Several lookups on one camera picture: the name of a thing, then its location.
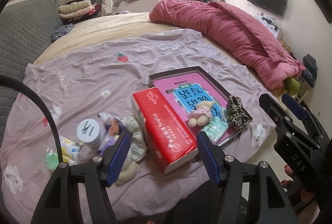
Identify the green puff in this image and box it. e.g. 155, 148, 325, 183
45, 148, 59, 171

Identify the yellow white snack packet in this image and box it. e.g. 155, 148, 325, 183
59, 136, 84, 166

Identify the leopard print scrunchie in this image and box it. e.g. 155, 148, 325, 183
226, 96, 249, 131

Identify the pale blue tissue pack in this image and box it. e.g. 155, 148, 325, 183
201, 117, 229, 144

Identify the beige teddy purple bow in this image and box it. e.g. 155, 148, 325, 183
97, 112, 140, 187

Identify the beige teddy pink bow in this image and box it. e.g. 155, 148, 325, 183
187, 100, 214, 127

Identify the red tissue pack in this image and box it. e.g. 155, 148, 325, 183
132, 88, 198, 175

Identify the person's hand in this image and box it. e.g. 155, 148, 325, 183
280, 164, 317, 204

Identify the green pillow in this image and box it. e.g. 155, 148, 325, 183
284, 77, 300, 96

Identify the pink rolled duvet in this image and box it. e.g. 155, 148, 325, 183
149, 0, 305, 90

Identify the white round labelled jar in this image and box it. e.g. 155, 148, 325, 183
77, 119, 105, 149

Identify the lilac strawberry print blanket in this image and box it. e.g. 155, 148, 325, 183
1, 29, 275, 223

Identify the beige bed sheet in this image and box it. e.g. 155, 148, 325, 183
33, 12, 286, 100

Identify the dark patterned cloth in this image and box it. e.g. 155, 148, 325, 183
51, 24, 74, 43

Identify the grey quilted headboard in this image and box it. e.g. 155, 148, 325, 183
0, 0, 64, 142

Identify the folded blankets stack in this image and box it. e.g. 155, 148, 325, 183
58, 0, 95, 20

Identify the black cable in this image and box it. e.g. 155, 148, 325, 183
0, 75, 64, 163

